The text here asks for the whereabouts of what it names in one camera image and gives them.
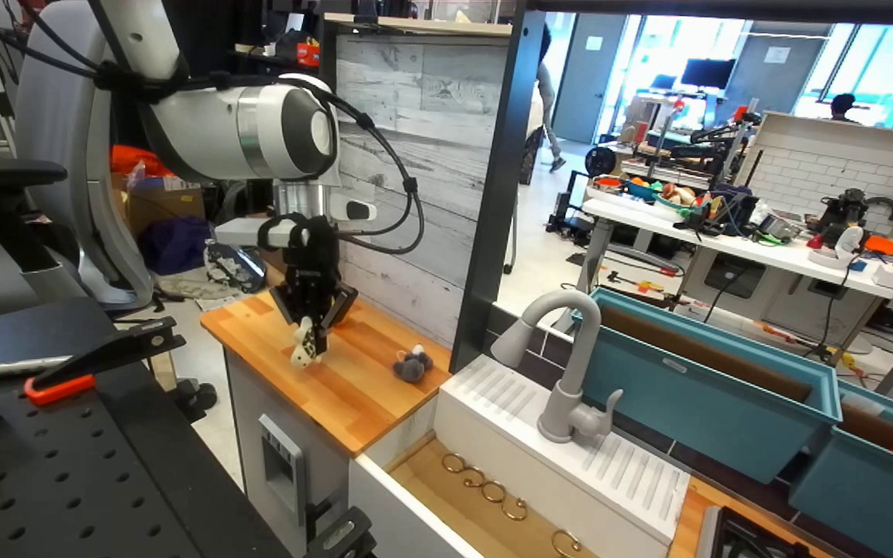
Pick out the wooden toy kitchen counter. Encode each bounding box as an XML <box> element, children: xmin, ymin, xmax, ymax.
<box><xmin>198</xmin><ymin>289</ymin><xmax>893</xmax><ymax>558</ymax></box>

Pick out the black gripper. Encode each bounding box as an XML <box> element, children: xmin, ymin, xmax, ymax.
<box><xmin>258</xmin><ymin>212</ymin><xmax>361</xmax><ymax>350</ymax></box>

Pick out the grey cabinet door handle plate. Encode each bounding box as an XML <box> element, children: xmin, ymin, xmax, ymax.
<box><xmin>258</xmin><ymin>412</ymin><xmax>311</xmax><ymax>519</ymax></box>

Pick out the person with dark hair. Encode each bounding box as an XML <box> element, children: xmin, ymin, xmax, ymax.
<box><xmin>828</xmin><ymin>89</ymin><xmax>862</xmax><ymax>125</ymax></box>

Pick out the teal storage bin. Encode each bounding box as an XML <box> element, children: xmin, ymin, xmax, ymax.
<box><xmin>578</xmin><ymin>286</ymin><xmax>847</xmax><ymax>485</ymax></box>
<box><xmin>787</xmin><ymin>377</ymin><xmax>893</xmax><ymax>558</ymax></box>

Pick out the computer monitor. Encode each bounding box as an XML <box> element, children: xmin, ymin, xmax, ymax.
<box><xmin>681</xmin><ymin>55</ymin><xmax>739</xmax><ymax>93</ymax></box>

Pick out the white toy sink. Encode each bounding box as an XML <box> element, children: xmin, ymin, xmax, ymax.
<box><xmin>348</xmin><ymin>354</ymin><xmax>694</xmax><ymax>558</ymax></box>

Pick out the small grey black toy pot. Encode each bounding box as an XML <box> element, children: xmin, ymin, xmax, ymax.
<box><xmin>395</xmin><ymin>342</ymin><xmax>437</xmax><ymax>388</ymax></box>

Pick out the white grid panel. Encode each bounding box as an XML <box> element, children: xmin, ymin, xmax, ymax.
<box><xmin>736</xmin><ymin>108</ymin><xmax>893</xmax><ymax>226</ymax></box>

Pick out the orange handled bar clamp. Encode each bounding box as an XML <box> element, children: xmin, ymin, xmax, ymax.
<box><xmin>21</xmin><ymin>318</ymin><xmax>189</xmax><ymax>409</ymax></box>

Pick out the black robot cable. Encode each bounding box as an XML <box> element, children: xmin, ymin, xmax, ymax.
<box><xmin>302</xmin><ymin>74</ymin><xmax>429</xmax><ymax>259</ymax></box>

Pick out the black perforated board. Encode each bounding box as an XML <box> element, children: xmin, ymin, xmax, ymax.
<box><xmin>0</xmin><ymin>359</ymin><xmax>295</xmax><ymax>558</ymax></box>

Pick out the black stove grate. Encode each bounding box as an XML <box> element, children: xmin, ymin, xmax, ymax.
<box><xmin>707</xmin><ymin>505</ymin><xmax>818</xmax><ymax>558</ymax></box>

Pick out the whitewashed wood wall panel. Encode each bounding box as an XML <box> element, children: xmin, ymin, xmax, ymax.
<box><xmin>321</xmin><ymin>10</ymin><xmax>517</xmax><ymax>350</ymax></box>

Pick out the black caster wheel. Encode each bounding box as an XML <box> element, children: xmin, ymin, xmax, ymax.
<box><xmin>171</xmin><ymin>376</ymin><xmax>223</xmax><ymax>425</ymax></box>

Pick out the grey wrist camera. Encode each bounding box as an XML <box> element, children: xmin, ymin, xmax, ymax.
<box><xmin>208</xmin><ymin>213</ymin><xmax>289</xmax><ymax>255</ymax></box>

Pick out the grey toy faucet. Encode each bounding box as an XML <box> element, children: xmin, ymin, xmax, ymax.
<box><xmin>487</xmin><ymin>286</ymin><xmax>626</xmax><ymax>453</ymax></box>

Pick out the green white tortoise doll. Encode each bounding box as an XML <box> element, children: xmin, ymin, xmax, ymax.
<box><xmin>289</xmin><ymin>312</ymin><xmax>328</xmax><ymax>373</ymax></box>

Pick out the white workshop table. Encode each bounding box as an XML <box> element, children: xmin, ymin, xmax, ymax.
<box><xmin>580</xmin><ymin>188</ymin><xmax>893</xmax><ymax>407</ymax></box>

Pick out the orange cloth bundle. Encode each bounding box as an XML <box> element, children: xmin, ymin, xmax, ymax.
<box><xmin>108</xmin><ymin>139</ymin><xmax>173</xmax><ymax>181</ymax></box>

